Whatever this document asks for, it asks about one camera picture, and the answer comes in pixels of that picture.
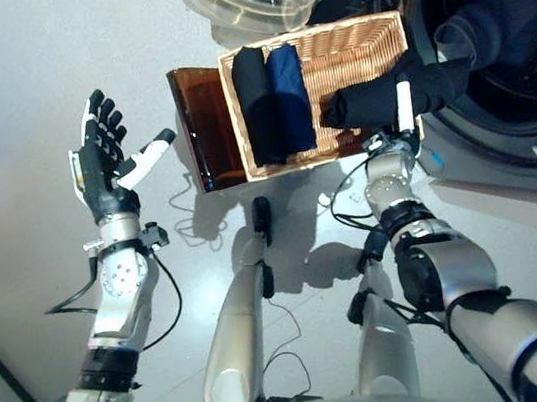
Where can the dark grey washing machine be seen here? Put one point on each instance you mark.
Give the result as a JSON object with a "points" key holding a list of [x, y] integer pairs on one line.
{"points": [[493, 147]]}

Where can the robot leg silver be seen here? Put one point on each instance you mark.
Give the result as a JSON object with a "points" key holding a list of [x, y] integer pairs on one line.
{"points": [[386, 345], [238, 337]]}

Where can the rectangular wicker laundry basket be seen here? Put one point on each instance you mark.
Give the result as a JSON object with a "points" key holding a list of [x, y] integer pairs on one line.
{"points": [[342, 48]]}

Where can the brown acrylic stand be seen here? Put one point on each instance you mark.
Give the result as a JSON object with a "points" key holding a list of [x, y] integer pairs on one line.
{"points": [[207, 129]]}

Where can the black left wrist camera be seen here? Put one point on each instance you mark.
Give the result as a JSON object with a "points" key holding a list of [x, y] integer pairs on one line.
{"points": [[155, 235]]}

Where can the robot left leg silver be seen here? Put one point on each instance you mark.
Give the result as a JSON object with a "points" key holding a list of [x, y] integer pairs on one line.
{"points": [[238, 337]]}

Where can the robot right leg silver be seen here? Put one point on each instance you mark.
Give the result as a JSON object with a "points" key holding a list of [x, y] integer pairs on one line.
{"points": [[386, 345]]}

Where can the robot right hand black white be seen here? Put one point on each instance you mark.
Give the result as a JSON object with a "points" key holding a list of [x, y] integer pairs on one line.
{"points": [[404, 105]]}

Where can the robot left hand black white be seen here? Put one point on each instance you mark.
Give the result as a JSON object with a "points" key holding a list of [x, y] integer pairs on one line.
{"points": [[98, 176]]}

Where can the robot right arm silver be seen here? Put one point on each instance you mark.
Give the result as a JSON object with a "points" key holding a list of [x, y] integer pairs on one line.
{"points": [[461, 273]]}

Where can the black garment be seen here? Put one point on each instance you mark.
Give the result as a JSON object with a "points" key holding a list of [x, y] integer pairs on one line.
{"points": [[370, 102], [257, 111]]}

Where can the robot left arm silver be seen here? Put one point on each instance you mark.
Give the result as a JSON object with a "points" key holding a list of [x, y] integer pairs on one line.
{"points": [[119, 284]]}

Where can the blue garment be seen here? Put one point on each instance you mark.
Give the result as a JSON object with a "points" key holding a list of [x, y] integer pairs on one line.
{"points": [[291, 101]]}

